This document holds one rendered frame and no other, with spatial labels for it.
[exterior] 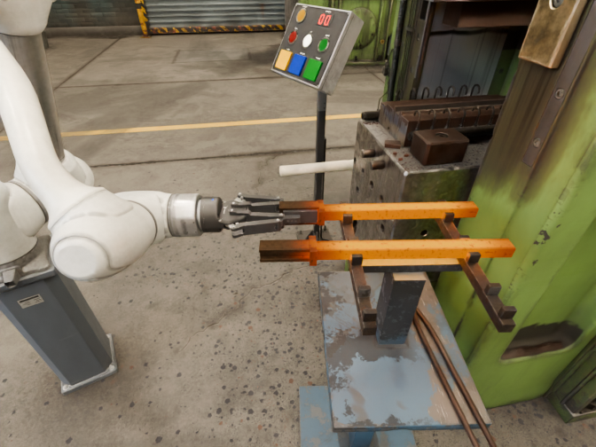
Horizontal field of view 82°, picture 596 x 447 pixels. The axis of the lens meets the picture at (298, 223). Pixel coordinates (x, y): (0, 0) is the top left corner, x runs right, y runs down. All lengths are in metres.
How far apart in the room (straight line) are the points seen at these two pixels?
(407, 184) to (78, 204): 0.73
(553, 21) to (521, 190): 0.33
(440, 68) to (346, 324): 0.90
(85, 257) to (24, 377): 1.36
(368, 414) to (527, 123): 0.68
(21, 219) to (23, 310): 0.31
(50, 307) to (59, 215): 0.81
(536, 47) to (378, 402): 0.76
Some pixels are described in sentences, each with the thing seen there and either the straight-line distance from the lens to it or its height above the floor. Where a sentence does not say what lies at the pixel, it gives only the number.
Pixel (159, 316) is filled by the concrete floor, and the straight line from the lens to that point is 1.81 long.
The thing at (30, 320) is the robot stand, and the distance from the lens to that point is 1.43.
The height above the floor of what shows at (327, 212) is 0.94.
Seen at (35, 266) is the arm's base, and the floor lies 0.62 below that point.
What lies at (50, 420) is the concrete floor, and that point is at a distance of 1.72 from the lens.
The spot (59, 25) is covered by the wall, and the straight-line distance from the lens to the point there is 9.65.
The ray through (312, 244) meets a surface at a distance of 0.61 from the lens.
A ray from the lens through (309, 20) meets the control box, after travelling 1.57.
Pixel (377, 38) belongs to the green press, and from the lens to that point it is 5.99.
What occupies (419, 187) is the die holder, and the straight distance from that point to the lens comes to 0.97.
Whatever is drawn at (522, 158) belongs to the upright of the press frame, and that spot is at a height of 1.00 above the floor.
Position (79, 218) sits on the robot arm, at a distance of 0.58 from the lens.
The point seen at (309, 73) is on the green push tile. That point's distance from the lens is 1.43.
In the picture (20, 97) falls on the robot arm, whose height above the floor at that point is 1.16.
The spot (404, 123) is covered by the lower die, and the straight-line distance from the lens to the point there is 1.05.
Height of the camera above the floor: 1.35
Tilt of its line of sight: 38 degrees down
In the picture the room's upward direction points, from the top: straight up
